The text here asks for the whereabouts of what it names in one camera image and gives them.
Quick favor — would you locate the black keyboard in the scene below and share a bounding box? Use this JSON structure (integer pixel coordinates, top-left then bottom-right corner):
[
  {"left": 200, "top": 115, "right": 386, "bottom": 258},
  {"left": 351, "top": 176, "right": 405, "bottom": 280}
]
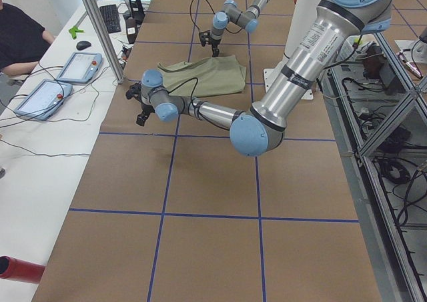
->
[{"left": 99, "top": 4, "right": 121, "bottom": 33}]

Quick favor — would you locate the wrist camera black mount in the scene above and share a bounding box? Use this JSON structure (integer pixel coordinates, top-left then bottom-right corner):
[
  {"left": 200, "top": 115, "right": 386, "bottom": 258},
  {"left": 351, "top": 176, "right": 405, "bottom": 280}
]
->
[
  {"left": 125, "top": 83, "right": 141, "bottom": 103},
  {"left": 199, "top": 30, "right": 211, "bottom": 47}
]

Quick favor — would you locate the near blue teach pendant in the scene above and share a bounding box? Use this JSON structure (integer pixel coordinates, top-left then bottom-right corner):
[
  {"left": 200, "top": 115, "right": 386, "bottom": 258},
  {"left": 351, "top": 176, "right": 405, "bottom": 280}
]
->
[{"left": 13, "top": 79, "right": 73, "bottom": 121}]

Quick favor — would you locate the brown paper table cover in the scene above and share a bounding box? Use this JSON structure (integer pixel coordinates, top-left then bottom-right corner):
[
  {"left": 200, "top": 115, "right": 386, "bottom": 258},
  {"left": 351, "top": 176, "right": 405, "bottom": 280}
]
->
[{"left": 32, "top": 0, "right": 384, "bottom": 302}]

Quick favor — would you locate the white mast base plate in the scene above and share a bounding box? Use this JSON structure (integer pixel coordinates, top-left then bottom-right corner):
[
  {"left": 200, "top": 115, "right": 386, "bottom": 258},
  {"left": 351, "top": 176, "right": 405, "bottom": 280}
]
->
[{"left": 263, "top": 68, "right": 314, "bottom": 101}]

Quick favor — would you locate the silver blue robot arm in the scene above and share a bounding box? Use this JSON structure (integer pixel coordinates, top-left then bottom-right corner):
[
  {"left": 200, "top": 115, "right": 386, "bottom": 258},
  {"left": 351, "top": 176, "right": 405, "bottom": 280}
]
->
[
  {"left": 207, "top": 0, "right": 270, "bottom": 57},
  {"left": 136, "top": 0, "right": 392, "bottom": 157}
]

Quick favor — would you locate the red cylinder bottle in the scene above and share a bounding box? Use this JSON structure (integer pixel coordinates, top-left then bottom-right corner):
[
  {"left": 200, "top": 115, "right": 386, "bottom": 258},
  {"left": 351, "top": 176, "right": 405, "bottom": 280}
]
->
[{"left": 1, "top": 256, "right": 45, "bottom": 284}]

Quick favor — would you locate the green plastic clamp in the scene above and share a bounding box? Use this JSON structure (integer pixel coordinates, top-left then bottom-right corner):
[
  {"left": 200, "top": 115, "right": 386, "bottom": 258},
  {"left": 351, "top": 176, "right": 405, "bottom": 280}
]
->
[{"left": 68, "top": 25, "right": 84, "bottom": 39}]

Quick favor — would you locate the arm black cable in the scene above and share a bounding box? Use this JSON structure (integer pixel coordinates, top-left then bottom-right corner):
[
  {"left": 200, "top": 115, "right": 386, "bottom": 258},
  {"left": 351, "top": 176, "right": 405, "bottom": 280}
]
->
[
  {"left": 189, "top": 0, "right": 246, "bottom": 35},
  {"left": 166, "top": 77, "right": 246, "bottom": 129}
]

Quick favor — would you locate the olive green long-sleeve shirt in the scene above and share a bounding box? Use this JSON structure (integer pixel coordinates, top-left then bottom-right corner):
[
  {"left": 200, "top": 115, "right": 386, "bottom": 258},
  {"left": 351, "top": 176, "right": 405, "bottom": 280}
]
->
[{"left": 157, "top": 55, "right": 246, "bottom": 97}]

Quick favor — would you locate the black computer mouse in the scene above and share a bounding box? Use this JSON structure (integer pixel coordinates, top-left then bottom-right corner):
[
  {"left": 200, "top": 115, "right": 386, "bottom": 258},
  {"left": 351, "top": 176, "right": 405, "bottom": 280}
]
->
[{"left": 76, "top": 41, "right": 91, "bottom": 51}]

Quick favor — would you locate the far blue teach pendant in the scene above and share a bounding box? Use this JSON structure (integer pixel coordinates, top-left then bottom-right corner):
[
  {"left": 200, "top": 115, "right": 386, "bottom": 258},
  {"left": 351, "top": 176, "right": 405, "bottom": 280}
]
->
[{"left": 56, "top": 51, "right": 103, "bottom": 84}]

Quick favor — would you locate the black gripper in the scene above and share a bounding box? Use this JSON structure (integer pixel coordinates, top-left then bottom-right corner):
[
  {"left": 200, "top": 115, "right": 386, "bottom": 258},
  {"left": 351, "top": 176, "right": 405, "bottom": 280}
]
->
[
  {"left": 135, "top": 102, "right": 155, "bottom": 126},
  {"left": 209, "top": 35, "right": 221, "bottom": 57}
]

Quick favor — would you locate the seated person in black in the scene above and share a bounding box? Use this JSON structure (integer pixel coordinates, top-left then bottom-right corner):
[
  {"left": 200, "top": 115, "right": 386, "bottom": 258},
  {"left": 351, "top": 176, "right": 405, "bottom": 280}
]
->
[{"left": 1, "top": 2, "right": 55, "bottom": 77}]

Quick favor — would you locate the black power box with label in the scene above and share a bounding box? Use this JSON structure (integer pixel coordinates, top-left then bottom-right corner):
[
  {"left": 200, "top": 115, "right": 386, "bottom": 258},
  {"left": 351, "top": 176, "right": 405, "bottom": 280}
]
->
[{"left": 125, "top": 17, "right": 138, "bottom": 44}]

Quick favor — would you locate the aluminium frame post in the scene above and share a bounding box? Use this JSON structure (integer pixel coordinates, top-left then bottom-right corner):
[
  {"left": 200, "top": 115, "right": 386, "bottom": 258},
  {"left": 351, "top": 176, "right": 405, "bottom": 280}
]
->
[{"left": 82, "top": 0, "right": 124, "bottom": 84}]

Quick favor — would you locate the blue teach pendant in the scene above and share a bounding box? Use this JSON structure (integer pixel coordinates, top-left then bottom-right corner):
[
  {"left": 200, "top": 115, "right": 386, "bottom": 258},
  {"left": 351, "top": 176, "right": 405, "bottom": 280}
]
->
[
  {"left": 56, "top": 51, "right": 103, "bottom": 84},
  {"left": 13, "top": 79, "right": 73, "bottom": 121}
]

